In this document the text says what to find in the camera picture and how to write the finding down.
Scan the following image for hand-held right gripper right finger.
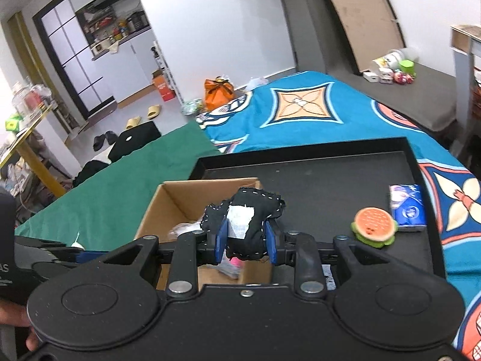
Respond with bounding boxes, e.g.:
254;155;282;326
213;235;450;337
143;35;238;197
264;221;380;297

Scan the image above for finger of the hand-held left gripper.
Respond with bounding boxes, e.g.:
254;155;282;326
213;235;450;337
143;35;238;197
15;235;112;268

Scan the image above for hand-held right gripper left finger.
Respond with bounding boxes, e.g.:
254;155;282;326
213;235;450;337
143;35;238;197
100;220;230;297

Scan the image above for grey plush mouse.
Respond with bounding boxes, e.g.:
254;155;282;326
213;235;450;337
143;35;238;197
217;258;246;279

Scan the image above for white cloth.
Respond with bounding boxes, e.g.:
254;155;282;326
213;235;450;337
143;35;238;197
169;223;204;240

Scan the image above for black stitched fabric patch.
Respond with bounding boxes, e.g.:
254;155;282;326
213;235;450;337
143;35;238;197
203;187;286;261

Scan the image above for brown cardboard box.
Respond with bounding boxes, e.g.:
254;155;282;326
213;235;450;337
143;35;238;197
134;177;276;292

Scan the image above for black shallow tray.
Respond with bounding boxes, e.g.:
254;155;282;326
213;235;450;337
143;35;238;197
188;136;448;283

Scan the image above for orange burger toy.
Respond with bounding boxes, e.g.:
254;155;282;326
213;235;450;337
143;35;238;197
351;208;399;249

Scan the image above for blue tissue pack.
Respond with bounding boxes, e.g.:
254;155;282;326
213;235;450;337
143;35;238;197
389;184;427;232

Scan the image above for person's left hand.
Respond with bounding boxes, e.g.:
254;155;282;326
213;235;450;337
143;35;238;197
0;300;39;353

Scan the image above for green blanket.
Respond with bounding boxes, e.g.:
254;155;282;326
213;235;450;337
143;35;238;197
14;120;222;251

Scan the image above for yellow table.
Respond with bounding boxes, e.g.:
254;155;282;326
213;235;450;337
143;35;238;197
0;103;69;198

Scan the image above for black slippers pair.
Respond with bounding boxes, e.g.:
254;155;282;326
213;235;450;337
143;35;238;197
93;131;118;150

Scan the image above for black laptop bag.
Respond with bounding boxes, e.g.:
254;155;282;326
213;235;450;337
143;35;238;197
108;121;162;162

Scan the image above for orange bag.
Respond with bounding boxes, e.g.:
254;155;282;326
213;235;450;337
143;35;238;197
204;77;236;112

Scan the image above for blue patterned blanket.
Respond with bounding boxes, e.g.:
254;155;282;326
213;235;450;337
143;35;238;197
195;71;481;361

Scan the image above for white plastic bag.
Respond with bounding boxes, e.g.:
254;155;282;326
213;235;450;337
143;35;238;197
244;76;270;92

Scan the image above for orange carton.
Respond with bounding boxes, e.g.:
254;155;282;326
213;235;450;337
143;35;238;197
152;69;177;102

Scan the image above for clear glass jar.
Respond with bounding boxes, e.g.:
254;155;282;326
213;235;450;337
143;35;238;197
11;83;50;112

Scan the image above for white kitchen cabinets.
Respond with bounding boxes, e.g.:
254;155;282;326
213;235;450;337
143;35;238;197
60;0;177;106

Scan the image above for white charger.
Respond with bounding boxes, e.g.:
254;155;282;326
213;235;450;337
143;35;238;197
363;71;394;84

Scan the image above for black framed sliding door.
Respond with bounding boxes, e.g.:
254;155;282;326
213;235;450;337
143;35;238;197
32;0;117;119

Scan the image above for white plastic jar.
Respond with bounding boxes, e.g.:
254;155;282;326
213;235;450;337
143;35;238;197
372;50;409;72

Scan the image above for grey folding mattress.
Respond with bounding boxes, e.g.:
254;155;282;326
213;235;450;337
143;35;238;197
274;0;457;133

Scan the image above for black box lid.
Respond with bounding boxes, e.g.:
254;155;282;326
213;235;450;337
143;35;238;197
312;0;409;76

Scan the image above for grey metal desk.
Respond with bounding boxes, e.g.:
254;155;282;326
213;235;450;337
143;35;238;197
450;24;481;159

